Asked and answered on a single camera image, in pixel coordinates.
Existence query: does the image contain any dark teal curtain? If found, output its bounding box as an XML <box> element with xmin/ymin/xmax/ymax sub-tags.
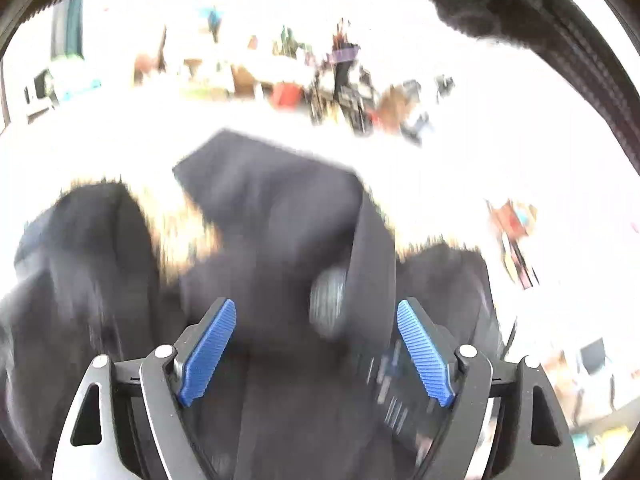
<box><xmin>51</xmin><ymin>0</ymin><xmax>84</xmax><ymax>58</ymax></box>

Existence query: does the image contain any orange paper bag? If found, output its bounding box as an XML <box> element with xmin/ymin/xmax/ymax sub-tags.
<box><xmin>270</xmin><ymin>81</ymin><xmax>304</xmax><ymax>110</ymax></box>

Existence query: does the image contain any sunflower pattern tablecloth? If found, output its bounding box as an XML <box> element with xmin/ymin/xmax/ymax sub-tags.
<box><xmin>64</xmin><ymin>173</ymin><xmax>402</xmax><ymax>281</ymax></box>

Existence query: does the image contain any black jacket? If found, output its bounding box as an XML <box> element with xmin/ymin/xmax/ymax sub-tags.
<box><xmin>1</xmin><ymin>131</ymin><xmax>503</xmax><ymax>479</ymax></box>

